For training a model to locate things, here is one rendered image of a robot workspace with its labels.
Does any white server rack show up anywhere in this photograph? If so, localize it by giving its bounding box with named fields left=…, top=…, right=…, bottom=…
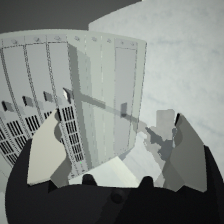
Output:
left=0, top=29, right=146, bottom=194

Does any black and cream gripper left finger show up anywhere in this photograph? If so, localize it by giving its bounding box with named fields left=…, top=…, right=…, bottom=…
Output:
left=5, top=108, right=72, bottom=224

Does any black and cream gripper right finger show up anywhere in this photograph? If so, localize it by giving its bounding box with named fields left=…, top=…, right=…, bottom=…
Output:
left=162, top=113, right=224, bottom=224

